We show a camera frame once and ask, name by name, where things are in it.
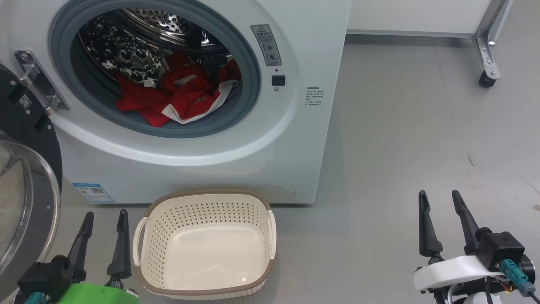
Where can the grey rubber door gasket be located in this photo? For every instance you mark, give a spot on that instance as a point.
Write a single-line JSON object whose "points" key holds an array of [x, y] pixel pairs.
{"points": [[249, 93]]}

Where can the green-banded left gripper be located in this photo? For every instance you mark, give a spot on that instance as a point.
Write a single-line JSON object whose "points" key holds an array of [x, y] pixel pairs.
{"points": [[101, 295]]}

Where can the white washing machine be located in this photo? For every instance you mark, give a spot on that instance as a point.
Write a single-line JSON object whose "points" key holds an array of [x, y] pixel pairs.
{"points": [[253, 169]]}

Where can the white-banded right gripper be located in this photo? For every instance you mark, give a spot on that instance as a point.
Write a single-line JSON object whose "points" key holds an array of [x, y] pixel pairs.
{"points": [[447, 270]]}

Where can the black glass washing machine door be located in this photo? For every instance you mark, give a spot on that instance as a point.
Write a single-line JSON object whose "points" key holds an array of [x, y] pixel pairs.
{"points": [[25, 139]]}

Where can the grey warning label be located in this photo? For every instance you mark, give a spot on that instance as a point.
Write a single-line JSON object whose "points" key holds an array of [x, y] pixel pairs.
{"points": [[266, 44]]}

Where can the cream perforated laundry basket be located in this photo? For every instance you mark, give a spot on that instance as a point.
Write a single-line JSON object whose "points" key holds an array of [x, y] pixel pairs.
{"points": [[206, 253]]}

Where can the blue energy label sticker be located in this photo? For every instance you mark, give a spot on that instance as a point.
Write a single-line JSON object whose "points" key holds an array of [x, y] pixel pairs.
{"points": [[93, 193]]}

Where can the red and white jersey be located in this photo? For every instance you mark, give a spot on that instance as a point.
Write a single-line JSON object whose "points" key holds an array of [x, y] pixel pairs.
{"points": [[185, 97]]}

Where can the black caster wheel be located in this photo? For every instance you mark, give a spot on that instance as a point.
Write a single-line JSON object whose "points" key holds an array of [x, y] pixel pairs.
{"points": [[487, 80]]}

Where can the white cabinet panel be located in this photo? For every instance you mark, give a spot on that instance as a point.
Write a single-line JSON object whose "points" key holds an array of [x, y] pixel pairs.
{"points": [[413, 17]]}

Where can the steel washing machine drum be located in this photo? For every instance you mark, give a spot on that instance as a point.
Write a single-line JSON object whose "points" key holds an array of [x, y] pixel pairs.
{"points": [[126, 50]]}

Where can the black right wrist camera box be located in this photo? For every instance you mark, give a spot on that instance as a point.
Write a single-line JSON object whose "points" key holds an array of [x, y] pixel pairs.
{"points": [[502, 249]]}

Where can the metal door hinge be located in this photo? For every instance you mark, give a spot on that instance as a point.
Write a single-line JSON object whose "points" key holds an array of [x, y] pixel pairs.
{"points": [[40, 84]]}

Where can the small printed text label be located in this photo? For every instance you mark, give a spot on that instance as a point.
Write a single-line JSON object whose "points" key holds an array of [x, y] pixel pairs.
{"points": [[314, 97]]}

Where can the metal cabinet leg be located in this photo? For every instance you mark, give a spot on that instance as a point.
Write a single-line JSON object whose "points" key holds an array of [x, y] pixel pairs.
{"points": [[485, 46]]}

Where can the black door latch socket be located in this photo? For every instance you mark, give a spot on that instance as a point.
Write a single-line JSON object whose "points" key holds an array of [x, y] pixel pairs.
{"points": [[278, 80]]}

